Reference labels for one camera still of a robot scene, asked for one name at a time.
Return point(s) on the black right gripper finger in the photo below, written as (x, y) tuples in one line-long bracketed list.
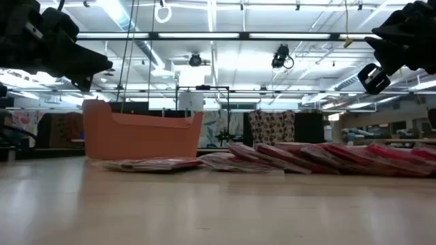
[(388, 56), (374, 79)]

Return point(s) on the small black stand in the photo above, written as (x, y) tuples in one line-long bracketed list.
[(225, 136)]

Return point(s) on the teal leaf fabric panel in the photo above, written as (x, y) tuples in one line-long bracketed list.
[(213, 127)]

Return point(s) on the spotted white fabric panel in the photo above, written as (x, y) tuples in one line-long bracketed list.
[(272, 127)]

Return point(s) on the silver ceiling air duct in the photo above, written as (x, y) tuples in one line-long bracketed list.
[(119, 15)]

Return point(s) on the round black ceiling fixture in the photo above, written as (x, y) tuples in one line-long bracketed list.
[(195, 60)]

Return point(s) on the orange plastic basket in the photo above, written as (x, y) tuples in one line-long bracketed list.
[(136, 139)]

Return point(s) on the pink floral fabric panel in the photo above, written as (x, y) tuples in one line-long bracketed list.
[(24, 120)]

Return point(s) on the black chair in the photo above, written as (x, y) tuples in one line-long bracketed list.
[(13, 136)]

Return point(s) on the black overhead rig beam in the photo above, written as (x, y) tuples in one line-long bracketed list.
[(243, 35)]

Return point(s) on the black panel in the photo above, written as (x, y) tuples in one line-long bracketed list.
[(309, 127)]

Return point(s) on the dark red patterned fabric panel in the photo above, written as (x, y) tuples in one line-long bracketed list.
[(64, 131)]

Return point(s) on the black overhead camera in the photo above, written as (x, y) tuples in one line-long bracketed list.
[(281, 56)]

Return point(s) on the white box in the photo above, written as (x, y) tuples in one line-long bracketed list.
[(190, 101)]

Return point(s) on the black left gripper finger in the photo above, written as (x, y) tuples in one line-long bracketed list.
[(88, 63), (85, 83)]

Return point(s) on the wooden workbench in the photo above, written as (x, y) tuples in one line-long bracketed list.
[(385, 140)]

